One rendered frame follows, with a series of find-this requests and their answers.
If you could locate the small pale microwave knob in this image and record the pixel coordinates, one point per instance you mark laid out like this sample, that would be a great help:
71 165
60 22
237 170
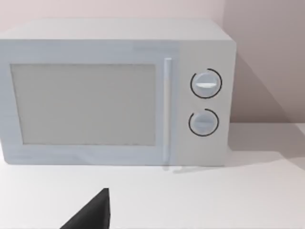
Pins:
203 122

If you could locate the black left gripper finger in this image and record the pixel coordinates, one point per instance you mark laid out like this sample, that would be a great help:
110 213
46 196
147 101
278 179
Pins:
95 212

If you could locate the pale microwave door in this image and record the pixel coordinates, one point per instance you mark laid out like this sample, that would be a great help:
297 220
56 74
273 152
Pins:
83 105

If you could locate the pale microwave oven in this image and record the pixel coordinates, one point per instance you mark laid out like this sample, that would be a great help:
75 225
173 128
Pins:
202 47

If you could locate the large pale microwave knob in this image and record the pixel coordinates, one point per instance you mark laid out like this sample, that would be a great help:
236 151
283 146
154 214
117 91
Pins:
205 83

